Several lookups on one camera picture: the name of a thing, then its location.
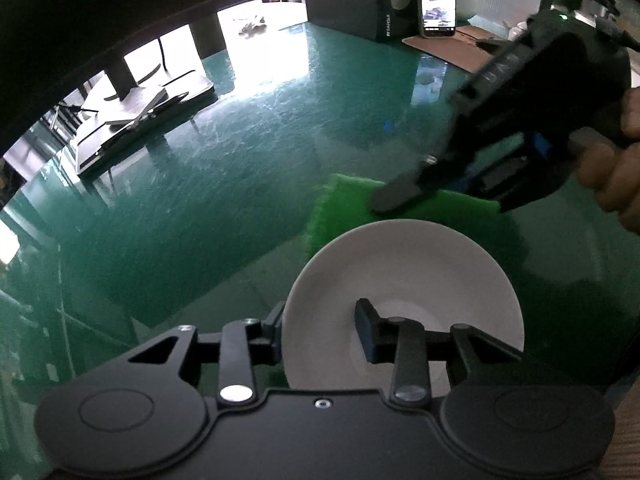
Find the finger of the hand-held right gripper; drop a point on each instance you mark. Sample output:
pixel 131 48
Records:
pixel 400 195
pixel 520 185

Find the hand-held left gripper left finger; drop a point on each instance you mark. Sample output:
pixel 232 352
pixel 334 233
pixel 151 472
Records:
pixel 267 335

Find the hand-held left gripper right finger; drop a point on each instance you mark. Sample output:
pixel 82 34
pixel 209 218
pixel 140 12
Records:
pixel 364 330

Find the green cleaning cloth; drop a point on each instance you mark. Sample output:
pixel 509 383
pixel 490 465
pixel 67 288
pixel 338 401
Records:
pixel 345 205

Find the white bowl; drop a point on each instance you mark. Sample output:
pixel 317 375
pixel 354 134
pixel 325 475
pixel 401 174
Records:
pixel 400 260

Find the person's right hand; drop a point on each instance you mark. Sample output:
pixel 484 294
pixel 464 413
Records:
pixel 615 175

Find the brown desk mat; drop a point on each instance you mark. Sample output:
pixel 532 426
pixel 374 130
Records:
pixel 460 50

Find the small dark object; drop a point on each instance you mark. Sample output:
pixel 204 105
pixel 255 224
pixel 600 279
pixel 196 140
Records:
pixel 251 25

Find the black pen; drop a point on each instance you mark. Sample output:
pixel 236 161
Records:
pixel 172 100

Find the grey notebook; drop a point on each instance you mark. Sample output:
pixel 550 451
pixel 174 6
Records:
pixel 130 105

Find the dark post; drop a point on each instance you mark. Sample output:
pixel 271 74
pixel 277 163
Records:
pixel 207 35

